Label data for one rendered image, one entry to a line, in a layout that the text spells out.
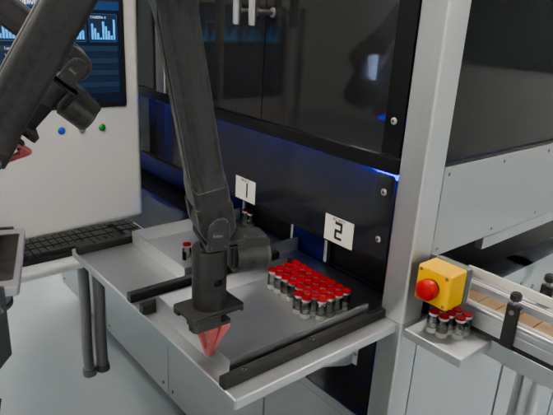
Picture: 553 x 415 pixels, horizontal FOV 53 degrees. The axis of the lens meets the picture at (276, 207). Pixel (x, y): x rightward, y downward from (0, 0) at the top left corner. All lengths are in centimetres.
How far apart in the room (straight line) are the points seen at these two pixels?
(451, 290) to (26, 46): 78
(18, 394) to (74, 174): 106
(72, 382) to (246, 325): 148
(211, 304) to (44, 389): 164
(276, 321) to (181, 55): 58
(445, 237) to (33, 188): 113
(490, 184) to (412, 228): 25
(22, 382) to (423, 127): 198
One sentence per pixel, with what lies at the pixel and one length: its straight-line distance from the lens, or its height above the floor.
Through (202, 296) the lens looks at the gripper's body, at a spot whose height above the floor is 102.
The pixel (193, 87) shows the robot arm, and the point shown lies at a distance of 76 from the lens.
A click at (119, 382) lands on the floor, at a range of 245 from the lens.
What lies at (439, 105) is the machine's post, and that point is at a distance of 102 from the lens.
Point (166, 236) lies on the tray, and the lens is 150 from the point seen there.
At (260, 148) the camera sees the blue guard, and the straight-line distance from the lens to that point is 137.
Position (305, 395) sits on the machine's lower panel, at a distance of 147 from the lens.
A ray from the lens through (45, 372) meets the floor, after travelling 257.
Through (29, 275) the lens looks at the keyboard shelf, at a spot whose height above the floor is 80.
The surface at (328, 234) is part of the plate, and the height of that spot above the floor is 100.
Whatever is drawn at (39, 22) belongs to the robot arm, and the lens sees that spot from 72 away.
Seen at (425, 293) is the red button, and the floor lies 100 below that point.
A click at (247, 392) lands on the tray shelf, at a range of 94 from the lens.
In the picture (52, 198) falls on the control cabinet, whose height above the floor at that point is 92.
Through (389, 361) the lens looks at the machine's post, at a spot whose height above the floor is 79.
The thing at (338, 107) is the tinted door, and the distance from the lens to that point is 117.
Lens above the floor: 146
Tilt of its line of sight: 19 degrees down
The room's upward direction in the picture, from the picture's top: 3 degrees clockwise
